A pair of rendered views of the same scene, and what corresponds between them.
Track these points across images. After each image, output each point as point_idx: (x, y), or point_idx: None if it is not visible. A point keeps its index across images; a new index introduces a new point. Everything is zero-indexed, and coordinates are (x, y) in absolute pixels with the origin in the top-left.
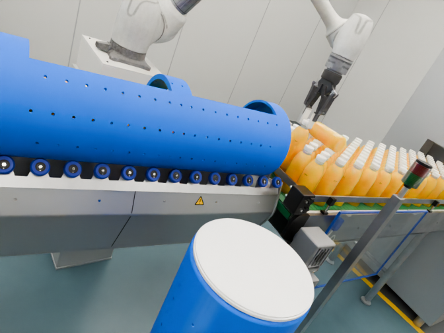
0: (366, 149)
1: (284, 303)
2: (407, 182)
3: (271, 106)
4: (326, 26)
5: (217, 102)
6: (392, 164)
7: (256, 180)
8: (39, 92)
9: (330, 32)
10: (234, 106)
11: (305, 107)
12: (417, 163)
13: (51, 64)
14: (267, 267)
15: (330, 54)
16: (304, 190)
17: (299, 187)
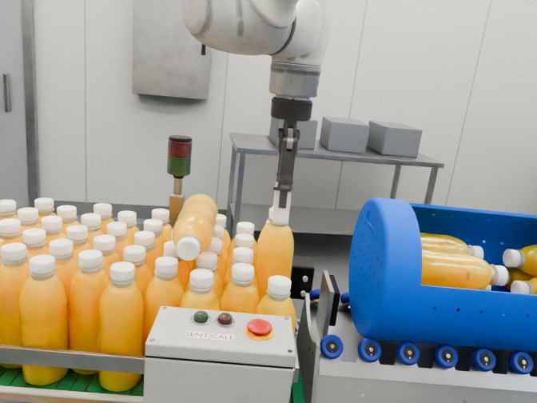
0: (1, 223)
1: None
2: (190, 169)
3: (403, 200)
4: (296, 1)
5: (512, 213)
6: (5, 201)
7: (339, 325)
8: None
9: (295, 15)
10: (482, 210)
11: (287, 193)
12: (191, 142)
13: None
14: None
15: (316, 71)
16: (301, 261)
17: (306, 263)
